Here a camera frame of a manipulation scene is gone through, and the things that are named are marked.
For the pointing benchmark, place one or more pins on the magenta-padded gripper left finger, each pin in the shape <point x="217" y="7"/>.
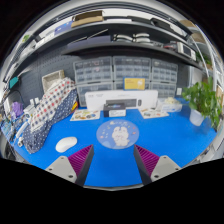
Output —
<point x="63" y="166"/>

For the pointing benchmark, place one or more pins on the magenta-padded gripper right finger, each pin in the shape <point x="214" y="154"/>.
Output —
<point x="163" y="166"/>

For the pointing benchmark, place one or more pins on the white computer mouse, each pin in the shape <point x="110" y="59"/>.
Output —
<point x="66" y="144"/>

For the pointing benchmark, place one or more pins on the round rabbit-print mouse pad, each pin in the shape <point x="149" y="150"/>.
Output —
<point x="116" y="133"/>

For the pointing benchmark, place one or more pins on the navy polka-dot cloth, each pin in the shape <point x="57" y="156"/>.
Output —
<point x="40" y="136"/>

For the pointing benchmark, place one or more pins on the colourful sticker sheet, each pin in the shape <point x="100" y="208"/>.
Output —
<point x="153" y="113"/>
<point x="85" y="115"/>

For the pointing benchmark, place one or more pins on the clear plastic box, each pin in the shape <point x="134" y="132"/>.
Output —
<point x="170" y="106"/>

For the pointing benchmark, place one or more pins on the white box-shaped device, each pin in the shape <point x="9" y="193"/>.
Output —
<point x="29" y="110"/>

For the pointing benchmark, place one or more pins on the red blue checked cloth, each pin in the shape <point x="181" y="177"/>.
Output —
<point x="53" y="100"/>

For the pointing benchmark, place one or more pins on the purple soft object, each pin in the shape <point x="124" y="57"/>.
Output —
<point x="17" y="109"/>

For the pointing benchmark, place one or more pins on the long white keyboard box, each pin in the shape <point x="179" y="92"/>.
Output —
<point x="96" y="100"/>

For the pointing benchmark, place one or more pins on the green potted plant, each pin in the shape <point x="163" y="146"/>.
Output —
<point x="201" y="100"/>

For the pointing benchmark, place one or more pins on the small black box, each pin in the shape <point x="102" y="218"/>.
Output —
<point x="113" y="106"/>

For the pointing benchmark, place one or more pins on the yellow blue box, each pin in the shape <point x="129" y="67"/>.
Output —
<point x="134" y="84"/>

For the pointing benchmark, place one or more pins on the white wicker basket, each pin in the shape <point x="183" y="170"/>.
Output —
<point x="51" y="79"/>

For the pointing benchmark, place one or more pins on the teal wall-mounted object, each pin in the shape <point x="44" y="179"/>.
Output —
<point x="13" y="82"/>

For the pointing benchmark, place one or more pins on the dark wall shelf unit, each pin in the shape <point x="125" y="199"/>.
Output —
<point x="100" y="30"/>

